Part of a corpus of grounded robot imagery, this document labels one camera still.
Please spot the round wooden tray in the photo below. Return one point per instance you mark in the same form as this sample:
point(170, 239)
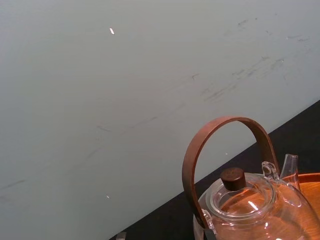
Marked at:
point(311, 190)

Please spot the glass lid with wooden knob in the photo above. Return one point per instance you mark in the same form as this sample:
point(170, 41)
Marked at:
point(233, 178)

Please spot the small grey metal piece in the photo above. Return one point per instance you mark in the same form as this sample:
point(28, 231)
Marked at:
point(121, 236)

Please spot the black table cloth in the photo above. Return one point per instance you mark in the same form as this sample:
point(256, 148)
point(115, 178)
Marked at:
point(295, 135)

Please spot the clear glass teapot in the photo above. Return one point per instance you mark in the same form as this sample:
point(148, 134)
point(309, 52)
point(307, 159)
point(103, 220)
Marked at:
point(287, 215)

